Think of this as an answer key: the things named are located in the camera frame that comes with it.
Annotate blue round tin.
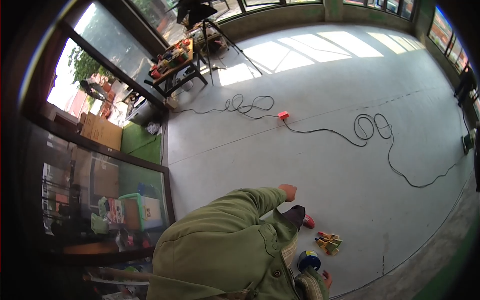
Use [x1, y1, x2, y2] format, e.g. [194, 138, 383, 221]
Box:
[297, 250, 322, 273]

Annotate row of windows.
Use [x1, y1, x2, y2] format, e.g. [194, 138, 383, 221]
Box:
[240, 0, 418, 21]

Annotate wooden table with colourful toys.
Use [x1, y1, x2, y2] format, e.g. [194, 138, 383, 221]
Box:
[148, 38, 209, 99]

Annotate dark framed glass door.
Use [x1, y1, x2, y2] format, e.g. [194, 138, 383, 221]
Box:
[19, 116, 177, 263]

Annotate person's left hand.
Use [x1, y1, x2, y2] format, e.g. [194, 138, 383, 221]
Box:
[278, 184, 298, 203]

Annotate green rimmed plastic storage box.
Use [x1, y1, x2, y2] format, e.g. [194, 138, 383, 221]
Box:
[118, 192, 165, 232]

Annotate black tripod with studio light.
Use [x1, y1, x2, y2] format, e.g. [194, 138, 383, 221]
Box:
[165, 0, 264, 87]

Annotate colourful wooden toy blocks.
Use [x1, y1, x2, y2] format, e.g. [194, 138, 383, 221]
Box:
[314, 231, 343, 256]

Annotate person's legs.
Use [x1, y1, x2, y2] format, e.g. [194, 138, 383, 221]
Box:
[281, 205, 316, 230]

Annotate black floor cable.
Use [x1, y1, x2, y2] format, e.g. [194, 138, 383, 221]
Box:
[283, 113, 475, 189]
[173, 94, 281, 121]

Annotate green grass mat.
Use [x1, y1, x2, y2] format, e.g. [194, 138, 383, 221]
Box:
[121, 122, 163, 165]

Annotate person's body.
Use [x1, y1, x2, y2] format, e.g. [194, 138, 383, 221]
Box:
[146, 188, 301, 300]

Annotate brown cardboard box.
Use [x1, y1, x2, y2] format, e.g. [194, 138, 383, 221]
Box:
[79, 112, 124, 152]

